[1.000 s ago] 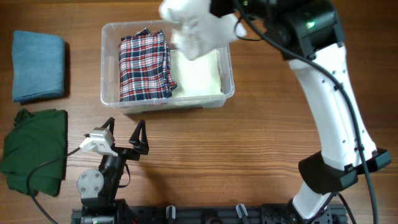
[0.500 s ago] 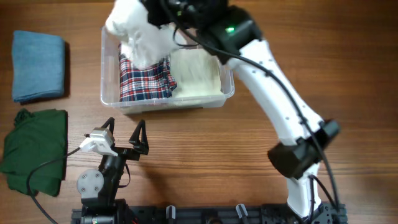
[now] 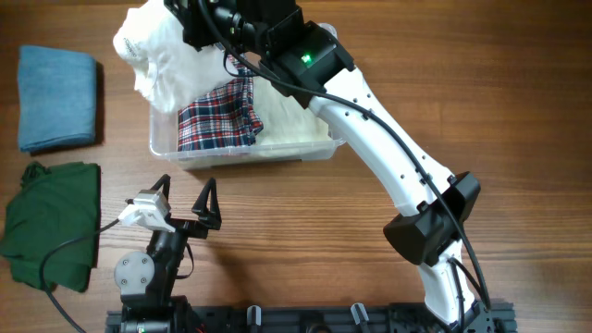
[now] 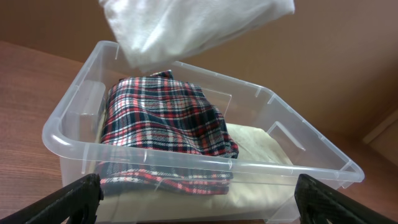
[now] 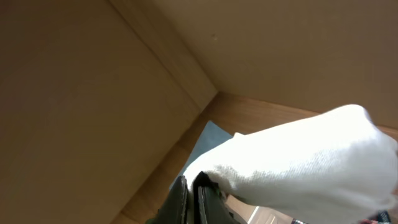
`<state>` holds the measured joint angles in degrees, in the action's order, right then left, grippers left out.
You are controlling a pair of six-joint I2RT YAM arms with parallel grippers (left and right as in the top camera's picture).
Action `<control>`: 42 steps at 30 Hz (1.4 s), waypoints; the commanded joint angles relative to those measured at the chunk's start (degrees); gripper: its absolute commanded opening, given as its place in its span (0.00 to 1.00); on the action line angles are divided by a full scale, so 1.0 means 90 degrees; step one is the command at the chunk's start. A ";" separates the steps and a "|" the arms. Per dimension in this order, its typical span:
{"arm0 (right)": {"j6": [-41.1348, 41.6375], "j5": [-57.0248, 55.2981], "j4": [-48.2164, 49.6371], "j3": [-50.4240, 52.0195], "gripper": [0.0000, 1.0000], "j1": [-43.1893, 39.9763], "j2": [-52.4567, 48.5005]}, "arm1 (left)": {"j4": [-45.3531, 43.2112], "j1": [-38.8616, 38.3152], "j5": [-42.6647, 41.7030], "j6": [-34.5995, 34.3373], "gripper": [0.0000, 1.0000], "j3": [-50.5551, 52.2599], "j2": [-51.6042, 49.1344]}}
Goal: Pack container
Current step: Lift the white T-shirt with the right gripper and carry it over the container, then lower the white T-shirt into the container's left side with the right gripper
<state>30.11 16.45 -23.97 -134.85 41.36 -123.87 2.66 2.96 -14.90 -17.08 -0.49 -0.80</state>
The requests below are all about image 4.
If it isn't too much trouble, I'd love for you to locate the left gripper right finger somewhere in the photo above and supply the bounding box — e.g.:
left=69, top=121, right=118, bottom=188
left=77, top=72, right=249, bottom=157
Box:
left=294, top=174, right=397, bottom=224

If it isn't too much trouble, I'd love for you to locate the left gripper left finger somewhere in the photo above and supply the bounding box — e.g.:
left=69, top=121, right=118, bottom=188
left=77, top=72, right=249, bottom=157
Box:
left=1, top=174, right=104, bottom=224

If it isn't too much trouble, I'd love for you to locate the white t-shirt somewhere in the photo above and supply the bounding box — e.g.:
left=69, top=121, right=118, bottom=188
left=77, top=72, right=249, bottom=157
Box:
left=99, top=0, right=295, bottom=71

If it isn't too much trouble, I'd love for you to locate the cream folded cloth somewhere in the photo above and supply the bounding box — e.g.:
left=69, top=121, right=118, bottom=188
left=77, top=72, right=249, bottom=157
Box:
left=95, top=124, right=293, bottom=223

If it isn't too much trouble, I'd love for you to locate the plaid flannel shirt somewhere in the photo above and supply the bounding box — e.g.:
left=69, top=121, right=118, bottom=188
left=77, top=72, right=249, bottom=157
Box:
left=95, top=70, right=239, bottom=195

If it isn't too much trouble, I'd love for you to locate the clear plastic storage bin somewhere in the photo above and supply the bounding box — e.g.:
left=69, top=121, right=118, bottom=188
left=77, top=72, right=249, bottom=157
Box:
left=42, top=40, right=364, bottom=223

